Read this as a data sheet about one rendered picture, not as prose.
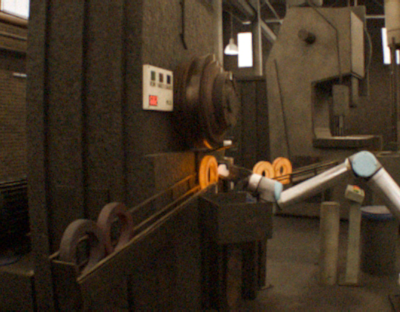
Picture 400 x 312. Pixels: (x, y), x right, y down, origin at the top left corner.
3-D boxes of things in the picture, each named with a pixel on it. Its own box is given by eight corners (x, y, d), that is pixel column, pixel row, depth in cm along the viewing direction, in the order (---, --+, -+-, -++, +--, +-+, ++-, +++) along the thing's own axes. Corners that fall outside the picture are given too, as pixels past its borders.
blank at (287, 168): (269, 160, 264) (273, 160, 261) (287, 155, 273) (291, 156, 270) (271, 185, 266) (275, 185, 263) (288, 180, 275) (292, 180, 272)
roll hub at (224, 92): (213, 128, 201) (213, 68, 199) (230, 128, 227) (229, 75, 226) (224, 128, 199) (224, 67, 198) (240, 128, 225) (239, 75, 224)
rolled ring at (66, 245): (101, 212, 122) (92, 211, 124) (64, 232, 105) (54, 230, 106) (108, 270, 125) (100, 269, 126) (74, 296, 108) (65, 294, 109)
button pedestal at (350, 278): (337, 287, 253) (343, 189, 250) (339, 275, 275) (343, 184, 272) (363, 288, 248) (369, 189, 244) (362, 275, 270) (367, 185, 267)
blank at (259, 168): (250, 163, 255) (254, 164, 252) (269, 160, 264) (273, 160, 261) (253, 189, 257) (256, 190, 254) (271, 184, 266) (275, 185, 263)
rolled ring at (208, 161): (218, 154, 225) (212, 154, 226) (205, 157, 208) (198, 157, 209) (218, 191, 226) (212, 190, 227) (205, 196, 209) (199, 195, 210)
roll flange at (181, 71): (164, 151, 199) (163, 48, 197) (199, 146, 243) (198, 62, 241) (184, 151, 196) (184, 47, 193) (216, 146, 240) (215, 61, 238)
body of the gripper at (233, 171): (233, 163, 230) (255, 171, 227) (228, 179, 231) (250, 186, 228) (229, 165, 223) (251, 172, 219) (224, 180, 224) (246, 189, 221)
